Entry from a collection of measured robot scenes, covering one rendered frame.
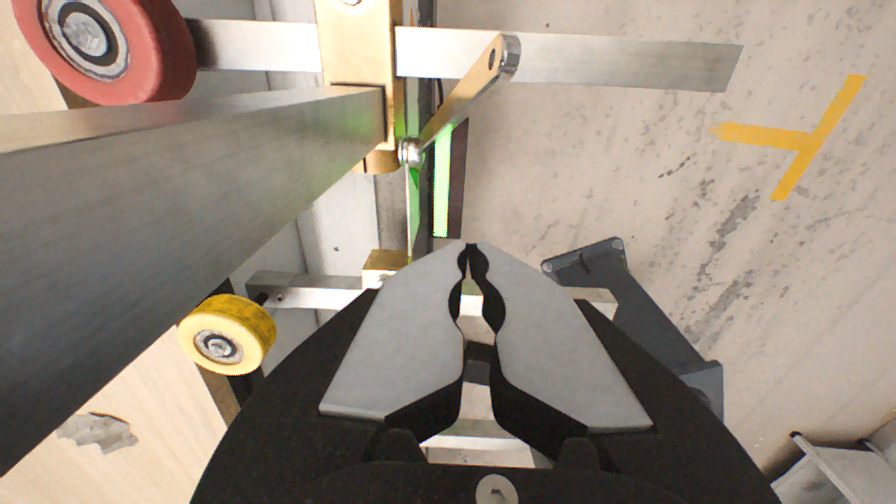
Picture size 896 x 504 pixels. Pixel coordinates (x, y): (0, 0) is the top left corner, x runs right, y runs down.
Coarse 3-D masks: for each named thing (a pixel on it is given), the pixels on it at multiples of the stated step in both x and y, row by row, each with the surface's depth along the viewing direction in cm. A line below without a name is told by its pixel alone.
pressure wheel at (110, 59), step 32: (32, 0) 17; (64, 0) 18; (96, 0) 18; (128, 0) 17; (160, 0) 19; (32, 32) 18; (64, 32) 18; (96, 32) 18; (128, 32) 18; (160, 32) 19; (64, 64) 19; (96, 64) 19; (128, 64) 19; (160, 64) 19; (192, 64) 21; (96, 96) 20; (128, 96) 20; (160, 96) 20
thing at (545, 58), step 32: (192, 32) 22; (224, 32) 22; (256, 32) 22; (288, 32) 22; (416, 32) 22; (448, 32) 22; (480, 32) 21; (224, 64) 23; (256, 64) 23; (288, 64) 23; (320, 64) 23; (416, 64) 22; (448, 64) 22; (544, 64) 22; (576, 64) 22; (608, 64) 22; (640, 64) 22; (672, 64) 22; (704, 64) 22; (736, 64) 22
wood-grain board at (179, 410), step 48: (0, 0) 18; (0, 48) 19; (0, 96) 20; (48, 96) 20; (144, 384) 34; (192, 384) 34; (144, 432) 39; (192, 432) 39; (0, 480) 46; (48, 480) 46; (96, 480) 45; (144, 480) 45; (192, 480) 44
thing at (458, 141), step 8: (464, 120) 39; (456, 128) 39; (464, 128) 39; (456, 136) 40; (464, 136) 40; (456, 144) 40; (464, 144) 40; (456, 152) 41; (464, 152) 41; (456, 160) 41; (456, 168) 42; (456, 176) 42; (456, 184) 43; (456, 192) 43; (456, 200) 44; (448, 208) 45; (456, 208) 44; (448, 216) 45; (456, 216) 45; (448, 224) 46; (456, 224) 46; (448, 232) 46; (456, 232) 46
